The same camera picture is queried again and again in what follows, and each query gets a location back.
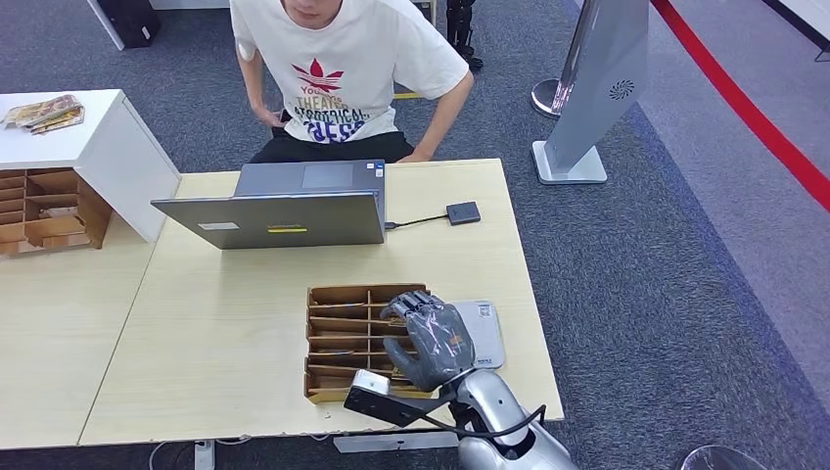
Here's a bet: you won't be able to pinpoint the person's right hand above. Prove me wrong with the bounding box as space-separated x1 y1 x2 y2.
254 107 290 129

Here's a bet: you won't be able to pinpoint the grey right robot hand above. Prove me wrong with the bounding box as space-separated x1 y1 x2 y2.
380 290 478 395

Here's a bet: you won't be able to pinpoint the grey white card reader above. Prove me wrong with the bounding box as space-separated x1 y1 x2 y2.
452 300 506 371

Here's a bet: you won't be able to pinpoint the wooden slotted card organiser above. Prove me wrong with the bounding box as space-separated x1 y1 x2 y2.
302 283 434 404

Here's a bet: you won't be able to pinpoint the person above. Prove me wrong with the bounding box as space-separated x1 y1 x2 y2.
228 0 476 165

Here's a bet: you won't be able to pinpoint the small black square device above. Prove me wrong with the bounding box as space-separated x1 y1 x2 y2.
445 201 483 227

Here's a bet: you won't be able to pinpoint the grey laptop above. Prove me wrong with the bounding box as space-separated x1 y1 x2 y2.
151 160 388 251

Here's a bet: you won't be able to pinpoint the long grey power strip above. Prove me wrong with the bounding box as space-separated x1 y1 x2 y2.
333 430 462 455

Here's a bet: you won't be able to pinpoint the black robot legs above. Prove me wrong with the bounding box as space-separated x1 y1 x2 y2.
445 0 484 71

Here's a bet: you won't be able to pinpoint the chrome stanchion base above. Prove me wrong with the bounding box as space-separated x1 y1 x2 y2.
530 78 564 119

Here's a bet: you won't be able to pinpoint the white cabinet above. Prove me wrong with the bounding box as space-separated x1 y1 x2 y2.
0 89 181 245

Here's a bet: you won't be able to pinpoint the black box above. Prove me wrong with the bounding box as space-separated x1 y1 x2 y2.
97 0 163 51

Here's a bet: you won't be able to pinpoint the grey kiosk stand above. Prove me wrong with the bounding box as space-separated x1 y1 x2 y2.
531 0 650 186

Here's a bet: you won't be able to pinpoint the stack of printed cards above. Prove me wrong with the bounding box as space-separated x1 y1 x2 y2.
1 95 84 137

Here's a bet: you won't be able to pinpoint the wooden pigeonhole shelf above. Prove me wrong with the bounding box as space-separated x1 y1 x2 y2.
0 169 113 259

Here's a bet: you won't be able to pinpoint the round transparent dome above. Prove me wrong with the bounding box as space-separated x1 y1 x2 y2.
680 446 773 470

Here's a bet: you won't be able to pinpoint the black device cable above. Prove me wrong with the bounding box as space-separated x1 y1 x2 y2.
385 214 450 232

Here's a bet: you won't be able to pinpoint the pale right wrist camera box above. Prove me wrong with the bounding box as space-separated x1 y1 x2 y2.
344 369 448 430

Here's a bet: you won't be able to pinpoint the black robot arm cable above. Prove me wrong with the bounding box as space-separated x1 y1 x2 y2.
414 404 547 441

